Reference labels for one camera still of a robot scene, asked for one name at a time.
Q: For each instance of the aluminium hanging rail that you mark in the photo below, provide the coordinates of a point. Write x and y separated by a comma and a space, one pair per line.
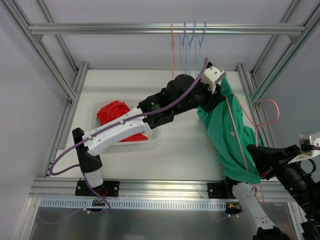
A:
165, 28

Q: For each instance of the white slotted cable duct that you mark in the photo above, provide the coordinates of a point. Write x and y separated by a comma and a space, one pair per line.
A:
134, 204

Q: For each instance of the grey tank top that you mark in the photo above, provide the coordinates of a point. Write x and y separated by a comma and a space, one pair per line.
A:
97, 122

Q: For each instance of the light blue hanger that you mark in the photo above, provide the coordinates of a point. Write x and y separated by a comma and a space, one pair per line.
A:
190, 41
198, 48
181, 41

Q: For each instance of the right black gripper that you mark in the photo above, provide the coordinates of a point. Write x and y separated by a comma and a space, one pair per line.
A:
279, 162

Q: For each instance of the aluminium frame left post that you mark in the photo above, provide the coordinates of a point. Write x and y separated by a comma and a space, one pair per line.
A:
21, 21

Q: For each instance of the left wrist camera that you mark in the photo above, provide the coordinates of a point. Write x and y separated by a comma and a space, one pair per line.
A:
212, 76

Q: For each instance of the aluminium frame post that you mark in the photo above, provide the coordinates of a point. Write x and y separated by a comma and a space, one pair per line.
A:
279, 51
21, 21

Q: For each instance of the white plastic basket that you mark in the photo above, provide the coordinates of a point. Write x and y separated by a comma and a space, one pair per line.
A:
153, 135

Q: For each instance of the aluminium front rail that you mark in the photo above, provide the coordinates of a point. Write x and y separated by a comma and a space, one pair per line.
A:
188, 190

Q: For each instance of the aluminium frame right post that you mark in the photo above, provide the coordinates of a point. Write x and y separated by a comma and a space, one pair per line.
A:
279, 51

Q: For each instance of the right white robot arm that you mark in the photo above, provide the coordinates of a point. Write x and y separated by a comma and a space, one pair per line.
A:
260, 223

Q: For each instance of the red tank top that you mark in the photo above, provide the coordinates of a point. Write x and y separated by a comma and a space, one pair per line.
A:
114, 110

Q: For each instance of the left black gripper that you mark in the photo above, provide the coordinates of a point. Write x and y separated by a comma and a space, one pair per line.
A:
208, 97

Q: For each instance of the pink hanger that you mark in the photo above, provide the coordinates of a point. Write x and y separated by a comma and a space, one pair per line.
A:
172, 50
243, 142

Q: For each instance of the green tank top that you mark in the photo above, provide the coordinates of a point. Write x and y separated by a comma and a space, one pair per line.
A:
221, 132

